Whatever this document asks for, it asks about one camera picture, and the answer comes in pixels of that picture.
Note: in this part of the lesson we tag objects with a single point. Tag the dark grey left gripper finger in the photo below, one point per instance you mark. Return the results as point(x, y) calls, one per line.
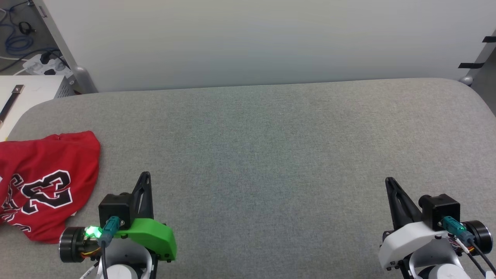
point(151, 197)
point(142, 201)

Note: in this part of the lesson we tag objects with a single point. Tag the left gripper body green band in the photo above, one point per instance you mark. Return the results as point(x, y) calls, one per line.
point(151, 234)

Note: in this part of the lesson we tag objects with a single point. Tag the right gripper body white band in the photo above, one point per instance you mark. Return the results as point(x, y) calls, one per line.
point(403, 242)

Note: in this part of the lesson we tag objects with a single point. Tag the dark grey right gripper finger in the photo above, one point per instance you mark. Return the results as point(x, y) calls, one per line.
point(405, 211)
point(390, 205)

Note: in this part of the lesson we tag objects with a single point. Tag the red basketball jersey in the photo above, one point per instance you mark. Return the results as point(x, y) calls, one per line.
point(42, 170)

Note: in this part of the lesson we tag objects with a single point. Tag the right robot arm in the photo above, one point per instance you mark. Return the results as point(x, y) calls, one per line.
point(438, 259)

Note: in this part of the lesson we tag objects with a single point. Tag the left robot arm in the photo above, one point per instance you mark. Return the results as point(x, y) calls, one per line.
point(124, 267)

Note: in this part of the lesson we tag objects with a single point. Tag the black tape strip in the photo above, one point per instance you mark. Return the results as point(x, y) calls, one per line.
point(490, 39)
point(471, 65)

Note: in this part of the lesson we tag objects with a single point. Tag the dark flat metal bar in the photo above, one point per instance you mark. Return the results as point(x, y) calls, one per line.
point(11, 100)

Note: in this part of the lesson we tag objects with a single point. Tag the white power strip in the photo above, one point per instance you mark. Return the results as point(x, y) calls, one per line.
point(42, 66)

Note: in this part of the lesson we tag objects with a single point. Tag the white partition panel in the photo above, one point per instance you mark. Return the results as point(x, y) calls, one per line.
point(252, 38)

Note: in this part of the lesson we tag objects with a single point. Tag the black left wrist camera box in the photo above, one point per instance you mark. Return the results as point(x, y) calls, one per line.
point(114, 205)

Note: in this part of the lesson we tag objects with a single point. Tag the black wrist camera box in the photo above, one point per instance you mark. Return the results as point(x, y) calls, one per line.
point(114, 205)
point(440, 207)

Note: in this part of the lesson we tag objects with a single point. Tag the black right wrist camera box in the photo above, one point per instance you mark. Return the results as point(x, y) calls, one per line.
point(440, 207)

